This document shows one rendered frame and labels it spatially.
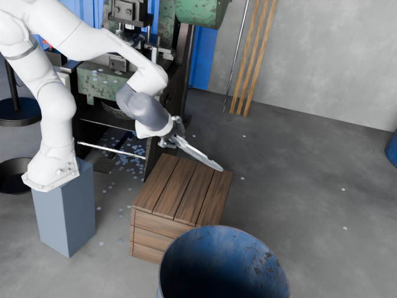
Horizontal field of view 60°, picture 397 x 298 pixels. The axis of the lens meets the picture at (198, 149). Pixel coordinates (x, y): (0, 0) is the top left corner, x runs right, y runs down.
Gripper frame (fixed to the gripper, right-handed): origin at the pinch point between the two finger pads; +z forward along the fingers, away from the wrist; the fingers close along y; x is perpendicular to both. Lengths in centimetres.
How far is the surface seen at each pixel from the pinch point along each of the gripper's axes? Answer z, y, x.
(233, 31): 124, 113, 71
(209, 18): -1, 52, 19
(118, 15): 4, 39, 67
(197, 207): 21.6, -19.6, -12.8
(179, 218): 14.3, -27.0, -11.0
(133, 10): 4, 44, 61
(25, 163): 36, -53, 95
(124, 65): 18, 21, 58
